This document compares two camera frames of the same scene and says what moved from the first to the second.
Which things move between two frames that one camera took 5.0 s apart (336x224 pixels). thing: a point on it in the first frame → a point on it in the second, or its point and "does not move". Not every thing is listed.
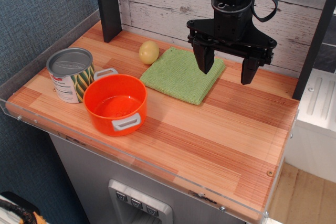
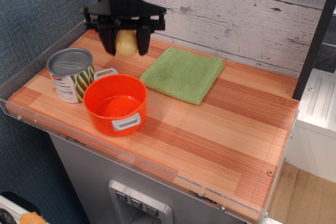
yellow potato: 148,52 → 126,42
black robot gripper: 233,33 → 119,8
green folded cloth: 176,73 does not move
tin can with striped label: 71,70 does not move
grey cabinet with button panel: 111,190 does not move
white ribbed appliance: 312,142 does not move
